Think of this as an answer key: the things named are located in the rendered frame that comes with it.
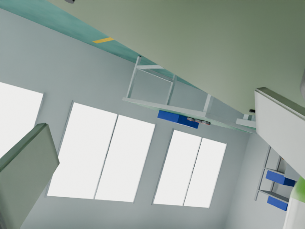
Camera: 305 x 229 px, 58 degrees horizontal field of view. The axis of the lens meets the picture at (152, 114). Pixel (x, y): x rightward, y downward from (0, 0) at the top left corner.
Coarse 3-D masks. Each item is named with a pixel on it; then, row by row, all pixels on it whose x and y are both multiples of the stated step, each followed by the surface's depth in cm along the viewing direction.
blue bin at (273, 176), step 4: (268, 172) 595; (272, 172) 587; (268, 176) 593; (272, 176) 585; (276, 176) 578; (280, 176) 571; (272, 180) 583; (276, 180) 576; (280, 180) 569; (284, 180) 563; (288, 180) 570; (292, 180) 578; (284, 184) 564; (288, 184) 572; (292, 184) 581
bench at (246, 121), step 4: (244, 116) 246; (248, 116) 243; (236, 120) 248; (240, 120) 245; (244, 120) 241; (248, 120) 238; (240, 124) 246; (244, 124) 240; (248, 124) 237; (252, 124) 233; (252, 128) 245
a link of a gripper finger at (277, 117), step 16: (256, 96) 17; (272, 96) 15; (256, 112) 17; (272, 112) 15; (288, 112) 13; (304, 112) 12; (256, 128) 17; (272, 128) 15; (288, 128) 13; (304, 128) 12; (272, 144) 15; (288, 144) 13; (304, 144) 12; (288, 160) 14; (304, 160) 12; (304, 176) 12
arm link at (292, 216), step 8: (296, 184) 18; (304, 184) 17; (296, 192) 17; (304, 192) 16; (296, 200) 17; (304, 200) 16; (288, 208) 18; (296, 208) 16; (304, 208) 16; (288, 216) 17; (296, 216) 16; (304, 216) 15; (288, 224) 17; (296, 224) 16; (304, 224) 15
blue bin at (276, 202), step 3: (270, 198) 578; (273, 198) 572; (267, 201) 581; (270, 201) 576; (273, 201) 571; (276, 201) 565; (279, 201) 561; (273, 204) 569; (276, 204) 564; (279, 204) 559; (282, 204) 554; (285, 204) 549; (279, 207) 558; (282, 207) 553; (285, 207) 548; (285, 210) 547
